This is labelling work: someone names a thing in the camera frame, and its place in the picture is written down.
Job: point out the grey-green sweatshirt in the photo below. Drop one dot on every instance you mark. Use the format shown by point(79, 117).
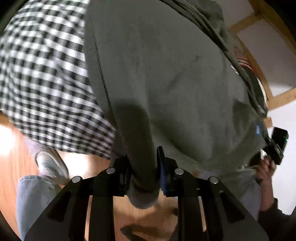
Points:
point(165, 74)

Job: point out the dark sleeve forearm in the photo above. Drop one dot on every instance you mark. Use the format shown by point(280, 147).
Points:
point(275, 223)

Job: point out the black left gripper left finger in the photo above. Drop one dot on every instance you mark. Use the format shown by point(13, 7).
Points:
point(84, 202)

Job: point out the wooden bed frame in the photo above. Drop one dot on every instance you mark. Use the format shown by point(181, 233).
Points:
point(270, 46)

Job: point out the blue jeans leg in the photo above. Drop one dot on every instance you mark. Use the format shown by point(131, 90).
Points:
point(34, 193)

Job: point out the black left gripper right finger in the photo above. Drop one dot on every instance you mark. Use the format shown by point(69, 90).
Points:
point(206, 210)

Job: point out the grey striped sneaker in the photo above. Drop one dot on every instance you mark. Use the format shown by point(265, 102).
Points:
point(51, 165)

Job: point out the person's right hand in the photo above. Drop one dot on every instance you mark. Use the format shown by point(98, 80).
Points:
point(265, 170)

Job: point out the black white checkered bedsheet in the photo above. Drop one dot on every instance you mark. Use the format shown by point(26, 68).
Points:
point(45, 90)

